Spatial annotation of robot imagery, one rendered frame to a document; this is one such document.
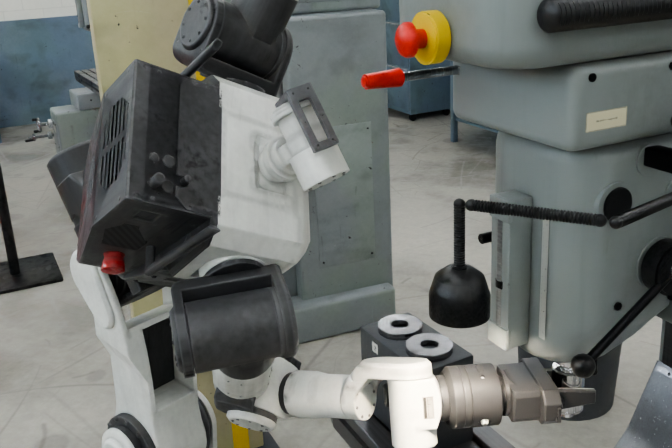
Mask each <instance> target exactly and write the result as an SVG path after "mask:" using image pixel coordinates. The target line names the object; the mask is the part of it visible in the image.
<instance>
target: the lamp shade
mask: <svg viewBox="0 0 672 448"><path fill-rule="evenodd" d="M453 264H454V263H453ZM453 264H449V265H447V266H445V267H444V268H442V269H440V270H438V271H437V272H436V273H435V275H434V278H433V281H432V284H431V287H430V290H429V317H430V318H431V320H432V321H434V322H435V323H437V324H439V325H442V326H445V327H450V328H472V327H477V326H480V325H482V324H484V323H486V322H487V321H488V320H489V318H490V300H491V294H490V290H489V288H488V285H487V282H486V279H485V276H484V274H483V273H482V272H481V271H480V270H478V269H476V268H474V267H473V266H471V265H469V264H465V266H464V267H463V268H456V267H455V266H454V265H453Z"/></svg>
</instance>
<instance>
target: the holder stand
mask: <svg viewBox="0 0 672 448"><path fill-rule="evenodd" d="M360 334H361V357H362V361H363V360H364V359H368V358H374V357H416V358H426V359H427V360H429V361H430V362H431V364H432V374H433V375H434V376H435V375H440V373H441V371H442V370H443V369H444V367H445V366H456V365H468V364H473V354H471V353H470V352H468V351H467V350H465V349H464V348H462V347H460V346H459V345H457V344H456V343H454V342H453V341H451V340H450V339H449V338H448V337H446V336H444V335H442V334H441V333H439V332H438V331H436V330H435V329H433V328H432V327H430V326H428V325H427V324H425V323H424V322H422V321H421V320H420V319H419V318H417V317H415V316H413V315H412V314H410V313H408V312H407V313H403V314H394V315H389V316H386V317H384V318H382V319H381V320H380V321H377V322H374V323H371V324H368V325H365V326H361V327H360ZM383 384H388V381H387V380H382V381H381V382H380V384H379V385H378V387H377V400H376V406H375V410H374V412H373V414H374V415H375V416H376V417H377V418H378V419H379V420H380V421H381V422H382V423H384V424H385V425H386V426H387V427H388V428H389V429H390V430H391V423H390V409H389V407H385V404H384V396H383ZM472 439H473V427H472V428H460V429H452V428H451V427H450V426H448V425H447V424H446V422H445V421H444V422H439V425H438V428H437V442H438V443H437V444H436V445H435V446H434V447H432V448H452V447H455V446H457V445H460V444H462V443H464V442H467V441H469V440H472Z"/></svg>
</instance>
